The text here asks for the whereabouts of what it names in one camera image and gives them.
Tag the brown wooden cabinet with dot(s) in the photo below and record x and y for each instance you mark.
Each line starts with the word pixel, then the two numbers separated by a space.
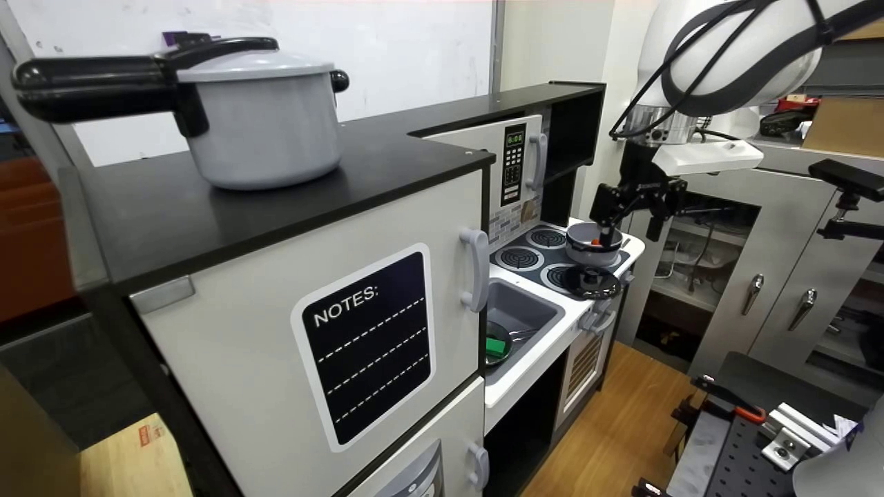
pixel 32 239

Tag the grey metal cabinet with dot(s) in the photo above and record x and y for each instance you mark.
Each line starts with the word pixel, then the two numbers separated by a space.
pixel 782 239

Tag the orange toy food piece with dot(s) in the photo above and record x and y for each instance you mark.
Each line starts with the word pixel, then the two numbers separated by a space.
pixel 604 244

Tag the short aluminium extrusion pieces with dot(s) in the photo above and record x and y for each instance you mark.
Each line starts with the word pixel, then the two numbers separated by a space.
pixel 804 432

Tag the white toy kitchen playset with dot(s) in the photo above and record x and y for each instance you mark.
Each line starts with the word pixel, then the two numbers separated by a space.
pixel 238 333

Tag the grey toy stove top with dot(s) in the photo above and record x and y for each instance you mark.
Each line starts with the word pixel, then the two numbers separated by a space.
pixel 521 258

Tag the small grey pot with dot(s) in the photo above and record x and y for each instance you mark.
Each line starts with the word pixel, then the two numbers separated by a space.
pixel 589 258

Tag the grey fridge dispenser panel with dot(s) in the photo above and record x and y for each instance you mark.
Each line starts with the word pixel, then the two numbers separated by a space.
pixel 419 474

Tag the black perforated breadboard table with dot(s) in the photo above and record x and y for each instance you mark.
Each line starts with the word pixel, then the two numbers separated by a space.
pixel 736 460

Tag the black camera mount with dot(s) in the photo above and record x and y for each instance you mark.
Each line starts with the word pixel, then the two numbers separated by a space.
pixel 845 184

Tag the light grey curved cover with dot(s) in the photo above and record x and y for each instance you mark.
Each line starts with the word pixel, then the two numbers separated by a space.
pixel 843 460

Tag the grey toy sink basin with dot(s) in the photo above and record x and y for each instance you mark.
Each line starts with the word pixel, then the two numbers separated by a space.
pixel 526 319

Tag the black clamp orange grip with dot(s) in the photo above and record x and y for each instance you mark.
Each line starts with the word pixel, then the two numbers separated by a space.
pixel 728 403

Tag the white toy oven door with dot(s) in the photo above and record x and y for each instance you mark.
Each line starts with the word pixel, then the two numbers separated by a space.
pixel 584 369

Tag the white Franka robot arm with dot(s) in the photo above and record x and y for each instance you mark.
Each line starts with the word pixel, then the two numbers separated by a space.
pixel 728 57

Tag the black glass pot lid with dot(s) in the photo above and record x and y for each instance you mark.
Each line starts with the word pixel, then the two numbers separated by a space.
pixel 589 282

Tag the toy microwave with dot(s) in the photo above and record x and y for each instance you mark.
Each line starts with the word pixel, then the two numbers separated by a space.
pixel 479 156

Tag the black notes chalkboard panel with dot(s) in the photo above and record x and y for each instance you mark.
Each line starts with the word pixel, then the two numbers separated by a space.
pixel 368 347

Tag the cardboard box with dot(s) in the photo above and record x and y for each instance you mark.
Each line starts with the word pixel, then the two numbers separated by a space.
pixel 843 128
pixel 129 460

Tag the green block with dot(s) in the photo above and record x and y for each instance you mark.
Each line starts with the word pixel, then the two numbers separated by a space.
pixel 499 348

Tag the small steel saucepan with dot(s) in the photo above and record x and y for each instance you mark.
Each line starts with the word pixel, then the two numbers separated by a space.
pixel 490 327

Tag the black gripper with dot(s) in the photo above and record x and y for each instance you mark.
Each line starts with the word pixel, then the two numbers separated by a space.
pixel 649 184

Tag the white pot with black lid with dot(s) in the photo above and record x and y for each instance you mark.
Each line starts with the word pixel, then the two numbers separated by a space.
pixel 267 120

